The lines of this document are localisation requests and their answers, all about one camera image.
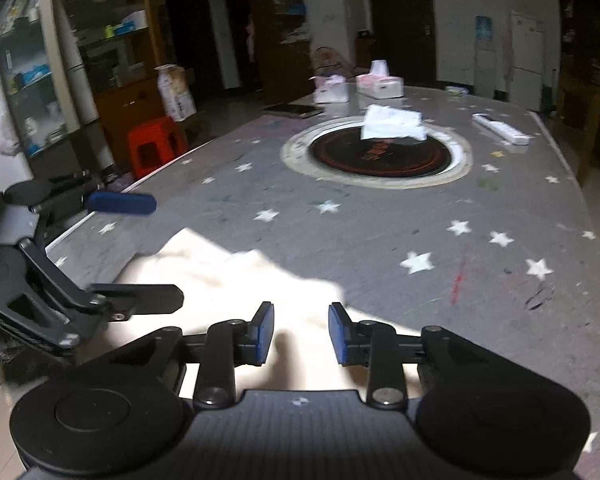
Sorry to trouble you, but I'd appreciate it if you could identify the red plastic stool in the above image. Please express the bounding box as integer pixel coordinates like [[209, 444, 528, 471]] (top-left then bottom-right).
[[126, 116, 188, 179]]

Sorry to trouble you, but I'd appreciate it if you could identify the round induction cooktop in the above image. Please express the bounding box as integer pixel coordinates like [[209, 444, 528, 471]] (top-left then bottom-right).
[[280, 116, 474, 191]]

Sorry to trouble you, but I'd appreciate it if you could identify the small clear plastic box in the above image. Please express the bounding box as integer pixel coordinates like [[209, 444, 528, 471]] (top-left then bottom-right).
[[444, 86, 469, 96]]

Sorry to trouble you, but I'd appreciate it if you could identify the white tissue paper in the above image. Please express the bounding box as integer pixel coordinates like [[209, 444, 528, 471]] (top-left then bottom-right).
[[361, 104, 427, 142]]

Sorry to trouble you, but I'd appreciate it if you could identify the white refrigerator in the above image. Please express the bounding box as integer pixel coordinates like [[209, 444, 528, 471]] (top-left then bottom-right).
[[507, 12, 545, 112]]

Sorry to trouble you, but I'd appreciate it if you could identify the glass door display cabinet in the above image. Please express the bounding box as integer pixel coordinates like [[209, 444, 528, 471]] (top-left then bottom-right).
[[0, 0, 156, 166]]

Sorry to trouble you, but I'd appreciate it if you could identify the white paper bag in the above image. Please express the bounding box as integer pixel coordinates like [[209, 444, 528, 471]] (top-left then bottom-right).
[[156, 64, 197, 122]]

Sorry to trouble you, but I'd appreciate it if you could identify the pink tissue box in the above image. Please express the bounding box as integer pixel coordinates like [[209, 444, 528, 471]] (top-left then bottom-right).
[[355, 60, 404, 100]]

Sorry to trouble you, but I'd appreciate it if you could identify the dark wooden side table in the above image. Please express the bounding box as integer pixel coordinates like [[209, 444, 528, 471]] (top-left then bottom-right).
[[553, 68, 600, 186]]

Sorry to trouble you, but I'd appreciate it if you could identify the water dispenser with blue bottle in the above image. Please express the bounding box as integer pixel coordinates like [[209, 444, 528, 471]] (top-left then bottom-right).
[[474, 15, 496, 99]]

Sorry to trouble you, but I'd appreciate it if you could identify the small pink tissue pack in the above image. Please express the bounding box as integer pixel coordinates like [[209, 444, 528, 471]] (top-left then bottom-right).
[[312, 75, 349, 104]]

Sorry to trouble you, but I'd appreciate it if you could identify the white remote control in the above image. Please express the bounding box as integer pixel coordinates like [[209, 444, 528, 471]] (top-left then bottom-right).
[[472, 114, 531, 146]]

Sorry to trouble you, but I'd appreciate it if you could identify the black smartphone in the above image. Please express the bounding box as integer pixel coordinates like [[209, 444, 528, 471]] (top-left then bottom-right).
[[263, 103, 324, 119]]

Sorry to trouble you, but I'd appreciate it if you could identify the electric fan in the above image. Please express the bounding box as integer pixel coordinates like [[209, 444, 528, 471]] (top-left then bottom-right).
[[311, 47, 355, 79]]

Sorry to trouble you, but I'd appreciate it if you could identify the cream sweatshirt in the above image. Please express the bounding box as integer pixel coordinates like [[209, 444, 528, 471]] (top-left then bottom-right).
[[81, 229, 368, 393]]

